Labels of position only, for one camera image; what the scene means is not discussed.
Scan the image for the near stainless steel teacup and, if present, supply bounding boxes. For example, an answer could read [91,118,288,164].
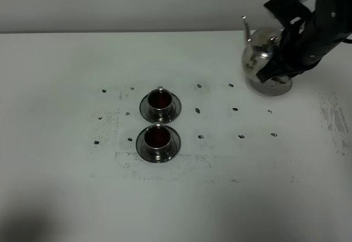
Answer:
[143,125,172,157]

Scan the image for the stainless steel teapot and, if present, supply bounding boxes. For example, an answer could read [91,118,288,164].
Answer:
[241,16,293,96]

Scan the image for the stainless steel teacup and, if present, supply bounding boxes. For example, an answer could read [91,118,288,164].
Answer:
[143,125,172,157]
[147,88,173,118]

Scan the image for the steel cup saucer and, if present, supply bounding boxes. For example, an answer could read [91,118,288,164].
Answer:
[136,124,182,163]
[139,93,182,124]

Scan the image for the far steel cup saucer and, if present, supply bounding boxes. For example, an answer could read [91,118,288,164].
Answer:
[139,93,182,124]

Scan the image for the far stainless steel teacup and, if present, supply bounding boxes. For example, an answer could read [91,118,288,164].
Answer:
[147,88,173,118]

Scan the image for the near steel cup saucer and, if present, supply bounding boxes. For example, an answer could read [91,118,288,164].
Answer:
[136,124,182,163]

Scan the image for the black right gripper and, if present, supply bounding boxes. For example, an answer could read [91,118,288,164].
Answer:
[256,0,351,83]

